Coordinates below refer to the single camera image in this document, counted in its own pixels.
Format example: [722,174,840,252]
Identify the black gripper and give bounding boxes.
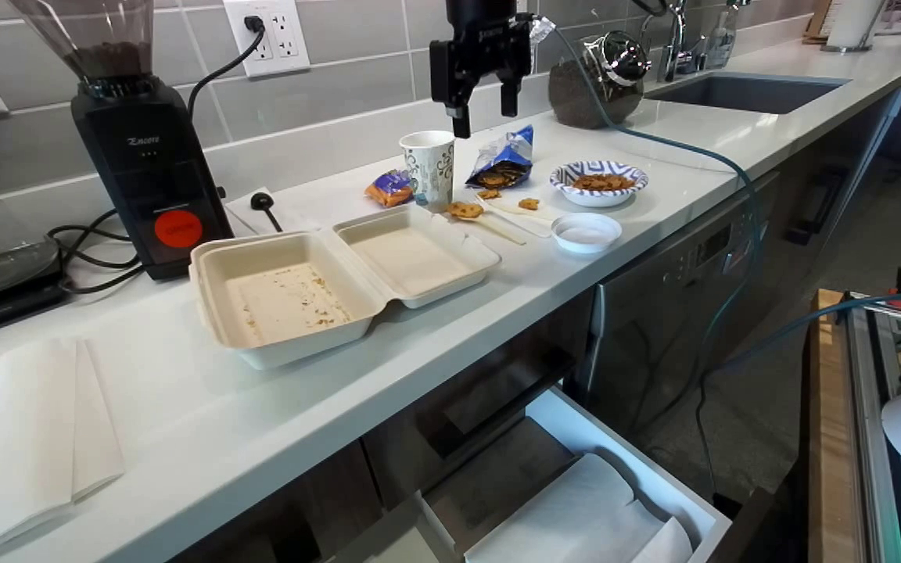
[430,0,535,141]

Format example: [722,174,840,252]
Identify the round brown cookie with holes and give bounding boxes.
[443,200,487,225]

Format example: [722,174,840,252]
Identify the pile of brown cookie pieces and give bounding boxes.
[574,172,634,192]

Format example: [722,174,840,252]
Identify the blue white snack bag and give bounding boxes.
[462,123,537,192]

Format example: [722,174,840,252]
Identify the patterned paper cup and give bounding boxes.
[397,129,461,213]

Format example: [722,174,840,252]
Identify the shiny metal kettle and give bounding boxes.
[549,27,655,132]

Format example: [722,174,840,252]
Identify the small orange blue snack wrapper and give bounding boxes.
[362,167,419,210]

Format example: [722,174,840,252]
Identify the blue patterned paper bowl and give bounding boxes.
[549,157,650,213]

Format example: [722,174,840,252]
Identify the clear plastic fork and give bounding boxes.
[475,197,543,242]

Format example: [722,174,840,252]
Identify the white plastic cup lid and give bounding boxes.
[551,210,625,257]

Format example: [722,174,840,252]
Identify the chrome sink faucet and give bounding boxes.
[634,0,752,85]

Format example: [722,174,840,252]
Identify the small black plug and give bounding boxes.
[248,188,284,232]

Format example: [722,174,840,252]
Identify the kitchen sink basin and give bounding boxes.
[646,67,851,114]

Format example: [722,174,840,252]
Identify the grey dishwasher front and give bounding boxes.
[589,167,789,442]

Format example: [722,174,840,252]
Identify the beige clamshell takeout container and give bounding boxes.
[186,202,503,373]

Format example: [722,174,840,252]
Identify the black coffee grinder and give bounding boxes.
[8,0,234,282]

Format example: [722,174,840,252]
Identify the white paper towel roll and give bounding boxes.
[823,0,884,52]

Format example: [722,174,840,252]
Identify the white plastic roll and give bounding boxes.
[462,451,697,563]

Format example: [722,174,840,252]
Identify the open grey drawer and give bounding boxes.
[329,385,736,563]

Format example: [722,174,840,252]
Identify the wooden table with aluminium rails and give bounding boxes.
[803,285,901,563]

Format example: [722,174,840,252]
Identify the black countertop appliance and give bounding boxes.
[0,164,69,336]

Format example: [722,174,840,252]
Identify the white folded paper towel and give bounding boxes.
[0,333,127,563]

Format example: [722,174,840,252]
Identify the white wall power outlet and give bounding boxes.
[223,0,313,82]

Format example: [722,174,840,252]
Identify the grey blue cable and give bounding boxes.
[713,295,901,368]
[549,26,759,495]

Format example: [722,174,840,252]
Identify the black grinder power cord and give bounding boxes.
[186,11,269,119]

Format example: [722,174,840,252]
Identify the looped black cords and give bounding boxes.
[48,205,151,298]

